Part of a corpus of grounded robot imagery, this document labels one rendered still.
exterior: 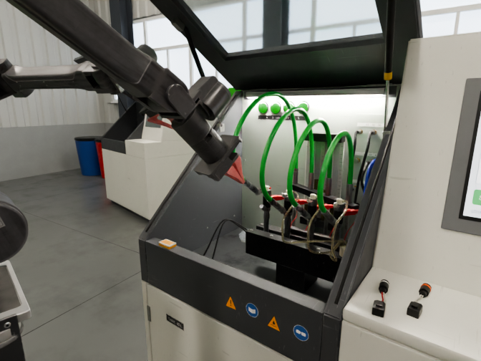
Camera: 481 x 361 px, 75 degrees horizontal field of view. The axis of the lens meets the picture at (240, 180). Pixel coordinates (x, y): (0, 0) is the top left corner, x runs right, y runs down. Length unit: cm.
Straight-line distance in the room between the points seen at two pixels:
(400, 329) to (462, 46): 64
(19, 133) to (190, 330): 673
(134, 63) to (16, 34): 724
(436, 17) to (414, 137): 410
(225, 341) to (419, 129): 77
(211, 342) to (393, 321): 54
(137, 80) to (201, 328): 76
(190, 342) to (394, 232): 70
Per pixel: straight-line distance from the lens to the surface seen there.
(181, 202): 117
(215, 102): 61
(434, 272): 89
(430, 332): 73
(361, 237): 80
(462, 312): 81
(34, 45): 781
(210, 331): 102
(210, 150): 60
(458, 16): 488
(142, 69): 53
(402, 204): 88
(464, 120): 89
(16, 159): 752
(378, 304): 72
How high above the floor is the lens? 138
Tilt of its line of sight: 13 degrees down
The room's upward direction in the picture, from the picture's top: straight up
